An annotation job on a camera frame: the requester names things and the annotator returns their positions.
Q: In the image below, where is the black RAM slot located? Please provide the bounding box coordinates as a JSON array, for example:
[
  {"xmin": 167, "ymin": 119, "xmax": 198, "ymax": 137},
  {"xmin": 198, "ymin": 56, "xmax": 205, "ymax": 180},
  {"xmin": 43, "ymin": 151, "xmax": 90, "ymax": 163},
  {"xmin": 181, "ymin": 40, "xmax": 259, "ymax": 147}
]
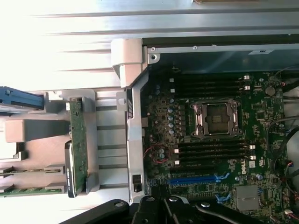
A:
[
  {"xmin": 174, "ymin": 91, "xmax": 250, "ymax": 97},
  {"xmin": 174, "ymin": 157, "xmax": 256, "ymax": 164},
  {"xmin": 174, "ymin": 85, "xmax": 251, "ymax": 91},
  {"xmin": 174, "ymin": 146, "xmax": 256, "ymax": 152},
  {"xmin": 177, "ymin": 140, "xmax": 255, "ymax": 146},
  {"xmin": 177, "ymin": 151, "xmax": 256, "ymax": 158},
  {"xmin": 174, "ymin": 79, "xmax": 250, "ymax": 85},
  {"xmin": 174, "ymin": 74, "xmax": 251, "ymax": 80}
]

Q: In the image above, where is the green RAM stick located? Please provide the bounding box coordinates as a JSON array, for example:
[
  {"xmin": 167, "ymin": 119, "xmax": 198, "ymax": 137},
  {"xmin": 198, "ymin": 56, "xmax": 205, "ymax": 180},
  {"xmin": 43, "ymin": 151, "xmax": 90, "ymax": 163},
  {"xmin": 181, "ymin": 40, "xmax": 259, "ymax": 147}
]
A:
[{"xmin": 0, "ymin": 188, "xmax": 70, "ymax": 196}]

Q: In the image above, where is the blue expansion slot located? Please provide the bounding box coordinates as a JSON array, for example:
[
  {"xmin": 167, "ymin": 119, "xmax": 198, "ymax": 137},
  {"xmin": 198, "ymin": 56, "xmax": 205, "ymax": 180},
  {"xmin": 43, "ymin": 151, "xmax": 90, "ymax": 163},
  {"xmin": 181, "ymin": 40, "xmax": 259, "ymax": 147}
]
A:
[{"xmin": 168, "ymin": 177, "xmax": 221, "ymax": 185}]

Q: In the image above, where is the silver chipset heat sink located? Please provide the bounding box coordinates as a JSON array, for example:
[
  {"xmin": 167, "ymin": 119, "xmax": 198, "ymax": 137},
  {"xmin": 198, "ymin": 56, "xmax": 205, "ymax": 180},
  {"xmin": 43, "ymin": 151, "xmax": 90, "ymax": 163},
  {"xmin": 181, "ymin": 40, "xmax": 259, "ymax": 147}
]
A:
[{"xmin": 235, "ymin": 186, "xmax": 259, "ymax": 210}]

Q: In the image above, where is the grey metal PC case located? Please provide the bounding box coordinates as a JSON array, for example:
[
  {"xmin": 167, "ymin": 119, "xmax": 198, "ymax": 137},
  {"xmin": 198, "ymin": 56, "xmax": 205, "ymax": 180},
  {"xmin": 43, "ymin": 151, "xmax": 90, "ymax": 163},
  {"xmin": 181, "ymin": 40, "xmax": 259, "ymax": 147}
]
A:
[{"xmin": 111, "ymin": 35, "xmax": 299, "ymax": 224}]

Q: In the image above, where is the grey parts rack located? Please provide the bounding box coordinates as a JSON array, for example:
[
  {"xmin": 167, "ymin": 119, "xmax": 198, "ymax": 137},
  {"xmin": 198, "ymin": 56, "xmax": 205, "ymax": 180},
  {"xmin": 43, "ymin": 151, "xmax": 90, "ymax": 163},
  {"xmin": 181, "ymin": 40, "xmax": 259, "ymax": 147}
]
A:
[{"xmin": 0, "ymin": 90, "xmax": 129, "ymax": 199}]

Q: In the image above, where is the green graphics card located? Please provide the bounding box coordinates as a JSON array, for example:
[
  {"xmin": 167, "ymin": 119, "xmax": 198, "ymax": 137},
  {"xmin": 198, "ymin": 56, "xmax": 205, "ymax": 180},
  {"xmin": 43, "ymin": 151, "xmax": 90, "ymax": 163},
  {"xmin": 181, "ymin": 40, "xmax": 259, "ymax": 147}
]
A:
[{"xmin": 64, "ymin": 97, "xmax": 90, "ymax": 198}]

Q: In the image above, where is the metal CPU socket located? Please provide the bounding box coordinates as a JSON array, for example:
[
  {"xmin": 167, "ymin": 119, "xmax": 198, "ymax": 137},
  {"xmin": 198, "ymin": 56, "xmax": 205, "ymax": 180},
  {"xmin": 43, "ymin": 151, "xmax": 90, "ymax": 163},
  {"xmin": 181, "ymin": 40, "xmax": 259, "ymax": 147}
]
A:
[{"xmin": 189, "ymin": 99, "xmax": 242, "ymax": 138}]

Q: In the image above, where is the green Dell motherboard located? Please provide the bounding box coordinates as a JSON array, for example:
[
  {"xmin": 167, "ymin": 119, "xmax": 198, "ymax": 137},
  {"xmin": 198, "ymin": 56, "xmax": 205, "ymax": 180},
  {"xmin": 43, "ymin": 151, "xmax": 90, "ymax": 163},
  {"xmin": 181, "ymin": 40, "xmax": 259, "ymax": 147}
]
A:
[{"xmin": 143, "ymin": 70, "xmax": 290, "ymax": 224}]

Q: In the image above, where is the blue disk carrier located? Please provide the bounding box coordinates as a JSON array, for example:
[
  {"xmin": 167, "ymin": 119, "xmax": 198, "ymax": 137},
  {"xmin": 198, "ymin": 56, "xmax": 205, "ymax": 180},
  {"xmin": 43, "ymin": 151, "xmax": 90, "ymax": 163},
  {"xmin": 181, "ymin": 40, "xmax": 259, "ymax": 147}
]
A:
[{"xmin": 0, "ymin": 86, "xmax": 44, "ymax": 111}]

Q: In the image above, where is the white case label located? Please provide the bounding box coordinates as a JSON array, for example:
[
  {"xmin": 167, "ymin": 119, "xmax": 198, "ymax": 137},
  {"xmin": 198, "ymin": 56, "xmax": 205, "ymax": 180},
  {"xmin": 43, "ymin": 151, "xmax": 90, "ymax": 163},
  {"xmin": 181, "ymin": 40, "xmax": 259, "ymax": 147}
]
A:
[{"xmin": 248, "ymin": 48, "xmax": 274, "ymax": 55}]

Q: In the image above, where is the red and black wire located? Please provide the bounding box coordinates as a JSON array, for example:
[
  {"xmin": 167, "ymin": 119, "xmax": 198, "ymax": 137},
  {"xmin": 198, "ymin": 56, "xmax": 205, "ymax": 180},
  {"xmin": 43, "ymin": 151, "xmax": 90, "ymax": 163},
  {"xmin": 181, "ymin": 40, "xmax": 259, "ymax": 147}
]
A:
[{"xmin": 143, "ymin": 144, "xmax": 169, "ymax": 164}]

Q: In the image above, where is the wire bundle with connectors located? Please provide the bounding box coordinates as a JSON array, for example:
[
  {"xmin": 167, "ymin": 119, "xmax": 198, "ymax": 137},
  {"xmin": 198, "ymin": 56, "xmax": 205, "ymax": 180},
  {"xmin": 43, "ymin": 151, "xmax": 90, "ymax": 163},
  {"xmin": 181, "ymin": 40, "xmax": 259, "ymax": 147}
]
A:
[{"xmin": 277, "ymin": 134, "xmax": 299, "ymax": 224}]

